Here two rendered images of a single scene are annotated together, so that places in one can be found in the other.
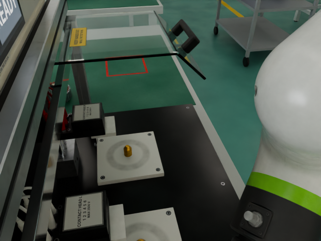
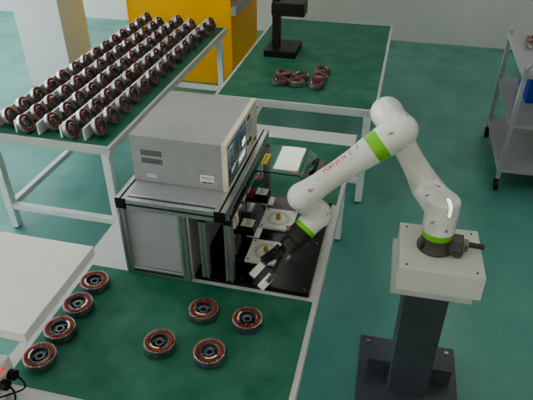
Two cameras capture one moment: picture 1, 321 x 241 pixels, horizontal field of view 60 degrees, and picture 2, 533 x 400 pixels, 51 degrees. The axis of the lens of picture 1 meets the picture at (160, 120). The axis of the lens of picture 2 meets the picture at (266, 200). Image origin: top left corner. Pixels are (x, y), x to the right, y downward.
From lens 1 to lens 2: 191 cm
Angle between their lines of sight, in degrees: 20
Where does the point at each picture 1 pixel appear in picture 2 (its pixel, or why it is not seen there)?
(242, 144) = not seen: hidden behind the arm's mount
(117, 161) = (271, 220)
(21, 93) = (240, 181)
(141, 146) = (286, 217)
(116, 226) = (257, 232)
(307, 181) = (304, 221)
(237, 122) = not seen: hidden behind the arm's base
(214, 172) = (316, 238)
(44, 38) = (251, 163)
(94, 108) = (266, 190)
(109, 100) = (284, 189)
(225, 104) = not seen: hidden behind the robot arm
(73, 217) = (243, 223)
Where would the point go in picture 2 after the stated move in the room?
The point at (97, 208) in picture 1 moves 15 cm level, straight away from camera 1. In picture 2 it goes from (252, 223) to (255, 202)
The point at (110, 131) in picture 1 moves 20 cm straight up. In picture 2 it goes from (270, 202) to (270, 164)
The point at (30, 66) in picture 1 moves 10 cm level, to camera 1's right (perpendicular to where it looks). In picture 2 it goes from (244, 173) to (266, 178)
